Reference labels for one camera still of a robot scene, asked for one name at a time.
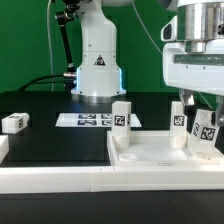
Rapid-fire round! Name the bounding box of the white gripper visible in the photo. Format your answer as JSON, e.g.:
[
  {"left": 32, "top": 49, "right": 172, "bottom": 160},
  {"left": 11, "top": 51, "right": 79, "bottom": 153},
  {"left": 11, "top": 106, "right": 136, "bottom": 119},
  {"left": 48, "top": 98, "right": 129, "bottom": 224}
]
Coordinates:
[{"left": 163, "top": 43, "right": 224, "bottom": 127}]

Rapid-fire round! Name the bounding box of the white square table top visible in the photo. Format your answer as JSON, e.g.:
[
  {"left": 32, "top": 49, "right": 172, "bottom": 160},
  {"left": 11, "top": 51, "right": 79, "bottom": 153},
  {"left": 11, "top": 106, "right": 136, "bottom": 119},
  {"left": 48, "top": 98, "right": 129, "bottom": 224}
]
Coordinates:
[{"left": 107, "top": 131, "right": 224, "bottom": 167}]

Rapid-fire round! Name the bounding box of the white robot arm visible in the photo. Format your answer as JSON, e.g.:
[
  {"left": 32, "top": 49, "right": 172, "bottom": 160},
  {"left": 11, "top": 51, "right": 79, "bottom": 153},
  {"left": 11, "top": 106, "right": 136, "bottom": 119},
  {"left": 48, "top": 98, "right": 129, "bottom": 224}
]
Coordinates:
[{"left": 63, "top": 0, "right": 224, "bottom": 126}]

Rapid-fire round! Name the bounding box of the white sheet with tags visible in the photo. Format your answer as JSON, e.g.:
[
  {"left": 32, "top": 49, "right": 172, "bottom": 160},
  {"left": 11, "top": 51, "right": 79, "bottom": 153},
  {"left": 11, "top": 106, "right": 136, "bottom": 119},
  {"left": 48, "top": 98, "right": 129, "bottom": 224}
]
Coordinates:
[{"left": 55, "top": 113, "right": 143, "bottom": 128}]

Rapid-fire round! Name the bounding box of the white U-shaped fence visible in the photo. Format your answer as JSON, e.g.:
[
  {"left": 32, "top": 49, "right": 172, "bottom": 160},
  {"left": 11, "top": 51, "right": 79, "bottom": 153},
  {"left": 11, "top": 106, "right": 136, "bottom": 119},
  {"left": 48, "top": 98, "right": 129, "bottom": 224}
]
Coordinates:
[{"left": 0, "top": 134, "right": 224, "bottom": 195}]

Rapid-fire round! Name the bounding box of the black cable bundle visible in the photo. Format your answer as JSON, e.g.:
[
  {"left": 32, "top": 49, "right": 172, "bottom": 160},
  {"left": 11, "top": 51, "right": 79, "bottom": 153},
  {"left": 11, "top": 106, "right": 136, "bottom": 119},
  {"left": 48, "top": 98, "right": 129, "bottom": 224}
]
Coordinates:
[{"left": 18, "top": 73, "right": 78, "bottom": 93}]

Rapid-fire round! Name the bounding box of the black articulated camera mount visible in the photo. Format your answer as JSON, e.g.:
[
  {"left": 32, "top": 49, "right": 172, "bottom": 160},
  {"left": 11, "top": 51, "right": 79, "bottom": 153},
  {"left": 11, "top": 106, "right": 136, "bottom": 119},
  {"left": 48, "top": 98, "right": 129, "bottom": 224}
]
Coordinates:
[{"left": 55, "top": 0, "right": 80, "bottom": 72}]

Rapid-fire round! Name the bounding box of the grey thin cable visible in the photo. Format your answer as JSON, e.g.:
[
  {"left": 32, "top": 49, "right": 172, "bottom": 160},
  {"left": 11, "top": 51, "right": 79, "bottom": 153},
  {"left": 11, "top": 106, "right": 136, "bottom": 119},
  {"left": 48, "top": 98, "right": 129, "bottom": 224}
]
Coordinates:
[{"left": 45, "top": 0, "right": 56, "bottom": 93}]

